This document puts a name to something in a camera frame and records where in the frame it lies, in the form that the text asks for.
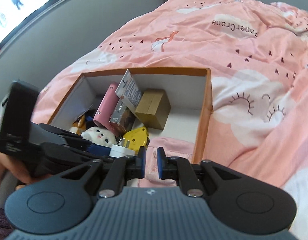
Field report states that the small square lidded box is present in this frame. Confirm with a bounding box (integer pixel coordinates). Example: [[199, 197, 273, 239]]
[[134, 89, 172, 131]]

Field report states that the white carton with blue label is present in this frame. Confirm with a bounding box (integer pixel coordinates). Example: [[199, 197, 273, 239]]
[[115, 69, 142, 109]]

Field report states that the orange cardboard box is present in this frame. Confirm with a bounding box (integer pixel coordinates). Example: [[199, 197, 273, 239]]
[[45, 67, 213, 166]]

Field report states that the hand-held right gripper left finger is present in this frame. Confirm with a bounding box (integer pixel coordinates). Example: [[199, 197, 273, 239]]
[[56, 146, 147, 198]]

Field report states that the slim grey card carton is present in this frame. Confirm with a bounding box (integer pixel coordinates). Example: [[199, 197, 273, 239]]
[[109, 99, 136, 135]]

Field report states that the white plush toy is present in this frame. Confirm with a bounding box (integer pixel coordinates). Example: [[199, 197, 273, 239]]
[[81, 126, 117, 149]]

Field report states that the pink cloth pouch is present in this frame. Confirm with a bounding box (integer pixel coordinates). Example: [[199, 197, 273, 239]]
[[145, 137, 196, 188]]

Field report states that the plush toy with blue sweater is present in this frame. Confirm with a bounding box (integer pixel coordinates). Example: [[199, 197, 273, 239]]
[[69, 114, 94, 134]]

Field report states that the person's left hand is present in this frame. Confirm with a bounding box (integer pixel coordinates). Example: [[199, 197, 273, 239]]
[[0, 150, 32, 193]]

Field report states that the white bed sheet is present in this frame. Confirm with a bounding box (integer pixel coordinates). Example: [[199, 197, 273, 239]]
[[283, 165, 308, 222]]

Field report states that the white charger plug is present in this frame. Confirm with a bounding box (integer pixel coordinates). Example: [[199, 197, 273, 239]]
[[109, 144, 136, 158]]

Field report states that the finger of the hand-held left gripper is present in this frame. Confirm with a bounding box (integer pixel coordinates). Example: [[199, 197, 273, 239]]
[[39, 123, 95, 147], [41, 142, 115, 173]]

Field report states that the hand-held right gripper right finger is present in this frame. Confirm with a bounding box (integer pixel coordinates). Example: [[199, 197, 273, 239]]
[[157, 146, 247, 198]]

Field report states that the pink printed blanket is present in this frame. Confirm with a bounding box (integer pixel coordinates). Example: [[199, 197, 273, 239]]
[[31, 0, 308, 240]]

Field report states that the yellow tape measure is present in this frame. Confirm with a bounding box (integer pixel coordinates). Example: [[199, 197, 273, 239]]
[[122, 127, 150, 154]]

